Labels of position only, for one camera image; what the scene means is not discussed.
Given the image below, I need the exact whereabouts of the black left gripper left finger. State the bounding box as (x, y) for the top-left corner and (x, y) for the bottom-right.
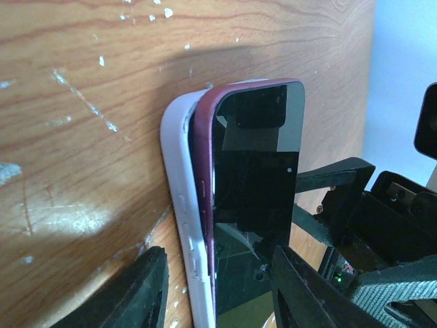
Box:
(53, 246), (169, 327)

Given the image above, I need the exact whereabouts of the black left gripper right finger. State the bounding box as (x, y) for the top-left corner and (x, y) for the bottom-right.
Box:
(271, 246), (382, 328)

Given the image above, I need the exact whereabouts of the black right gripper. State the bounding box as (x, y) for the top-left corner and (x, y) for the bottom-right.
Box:
(293, 157), (436, 327)

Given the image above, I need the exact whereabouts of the red-edged black phone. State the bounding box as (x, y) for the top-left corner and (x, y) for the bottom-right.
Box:
(190, 78), (305, 327)

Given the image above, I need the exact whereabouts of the lavender phone case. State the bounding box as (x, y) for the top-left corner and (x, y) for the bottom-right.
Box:
(160, 79), (270, 328)

